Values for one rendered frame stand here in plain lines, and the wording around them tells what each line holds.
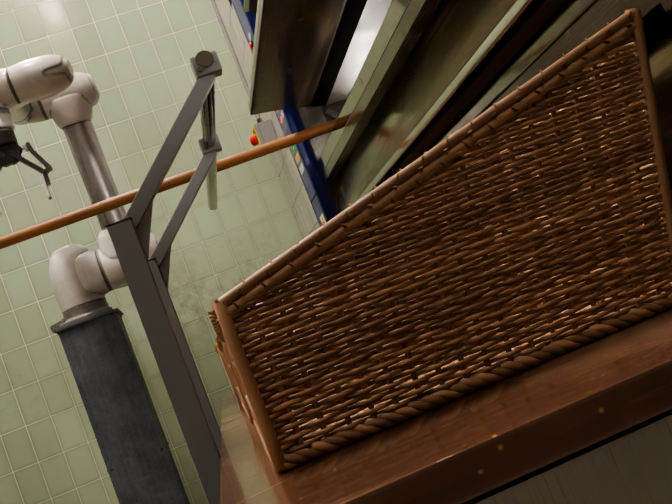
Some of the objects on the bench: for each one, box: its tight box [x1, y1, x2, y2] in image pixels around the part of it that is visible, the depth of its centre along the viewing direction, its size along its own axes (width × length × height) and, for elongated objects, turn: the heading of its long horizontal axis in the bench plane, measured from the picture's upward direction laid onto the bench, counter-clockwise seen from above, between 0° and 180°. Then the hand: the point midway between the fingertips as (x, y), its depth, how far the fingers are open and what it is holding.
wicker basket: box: [208, 8, 672, 472], centre depth 98 cm, size 49×56×28 cm
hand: (24, 202), depth 221 cm, fingers open, 13 cm apart
